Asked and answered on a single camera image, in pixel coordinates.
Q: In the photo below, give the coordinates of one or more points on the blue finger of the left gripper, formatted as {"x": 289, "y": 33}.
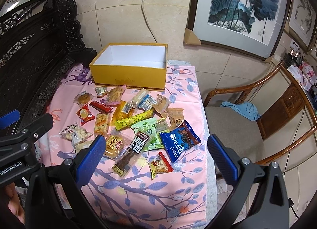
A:
{"x": 9, "y": 118}
{"x": 39, "y": 127}

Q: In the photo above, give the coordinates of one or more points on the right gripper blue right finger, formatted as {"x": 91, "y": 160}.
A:
{"x": 225, "y": 159}

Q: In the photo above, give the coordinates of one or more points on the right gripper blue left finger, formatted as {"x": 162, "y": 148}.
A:
{"x": 88, "y": 159}

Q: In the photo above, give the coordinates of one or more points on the clear packet white balls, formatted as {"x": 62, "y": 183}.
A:
{"x": 75, "y": 134}

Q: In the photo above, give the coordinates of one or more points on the small bread yellow packet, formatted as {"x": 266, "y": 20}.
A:
{"x": 115, "y": 145}

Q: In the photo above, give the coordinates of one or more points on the red round biscuit packet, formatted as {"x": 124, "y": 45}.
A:
{"x": 85, "y": 115}

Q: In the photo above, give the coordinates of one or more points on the black beef jerky packet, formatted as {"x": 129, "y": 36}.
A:
{"x": 131, "y": 154}

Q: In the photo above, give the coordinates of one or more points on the orange rice crisp block packet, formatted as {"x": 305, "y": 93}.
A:
{"x": 102, "y": 124}

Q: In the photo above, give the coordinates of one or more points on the red chocolate bar wrapper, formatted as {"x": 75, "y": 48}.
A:
{"x": 101, "y": 107}

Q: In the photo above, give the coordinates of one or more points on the blue cocoa snack bag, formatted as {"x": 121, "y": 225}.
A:
{"x": 179, "y": 140}

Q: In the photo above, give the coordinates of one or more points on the yellow cheese rice cracker bar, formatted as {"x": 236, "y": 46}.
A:
{"x": 127, "y": 122}

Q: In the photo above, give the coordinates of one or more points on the small orange green candy packet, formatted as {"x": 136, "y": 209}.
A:
{"x": 101, "y": 91}

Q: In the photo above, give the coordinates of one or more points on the orange translucent snack packet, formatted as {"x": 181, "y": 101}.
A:
{"x": 124, "y": 110}

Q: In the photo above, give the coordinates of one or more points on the pink packet of crackers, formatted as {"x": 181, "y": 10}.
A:
{"x": 114, "y": 96}

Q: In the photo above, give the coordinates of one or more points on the tan broad bean packet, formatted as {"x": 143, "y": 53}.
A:
{"x": 175, "y": 116}

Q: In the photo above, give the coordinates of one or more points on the green apple candy bag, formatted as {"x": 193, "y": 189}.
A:
{"x": 148, "y": 127}

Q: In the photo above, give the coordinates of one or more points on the blue white foil packet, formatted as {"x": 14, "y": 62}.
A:
{"x": 147, "y": 103}

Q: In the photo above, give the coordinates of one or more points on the white wafer packet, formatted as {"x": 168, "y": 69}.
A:
{"x": 136, "y": 100}

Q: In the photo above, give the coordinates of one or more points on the brown paper pastry packet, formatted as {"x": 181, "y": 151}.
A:
{"x": 161, "y": 106}

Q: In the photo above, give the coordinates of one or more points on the red yellow peanut packet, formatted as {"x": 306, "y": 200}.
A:
{"x": 159, "y": 165}

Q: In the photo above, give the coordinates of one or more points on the person's left hand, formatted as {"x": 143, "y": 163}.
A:
{"x": 12, "y": 200}

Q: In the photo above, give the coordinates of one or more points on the wooden armchair with cushion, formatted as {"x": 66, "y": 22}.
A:
{"x": 279, "y": 114}

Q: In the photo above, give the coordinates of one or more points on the blue cloth on chair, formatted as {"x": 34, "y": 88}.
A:
{"x": 246, "y": 109}

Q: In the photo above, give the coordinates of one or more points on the pink floral tablecloth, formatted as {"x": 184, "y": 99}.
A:
{"x": 184, "y": 198}

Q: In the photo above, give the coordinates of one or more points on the dark carved wooden furniture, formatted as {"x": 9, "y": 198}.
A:
{"x": 36, "y": 55}

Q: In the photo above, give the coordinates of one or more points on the yellow cardboard box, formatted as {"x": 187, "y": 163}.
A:
{"x": 136, "y": 65}

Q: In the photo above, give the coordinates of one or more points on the clutter on side table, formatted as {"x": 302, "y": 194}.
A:
{"x": 301, "y": 71}

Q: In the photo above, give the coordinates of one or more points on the framed lotus painting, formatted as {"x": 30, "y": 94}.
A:
{"x": 251, "y": 27}

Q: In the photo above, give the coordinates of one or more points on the cardboard frame corner protector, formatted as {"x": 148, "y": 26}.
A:
{"x": 190, "y": 38}

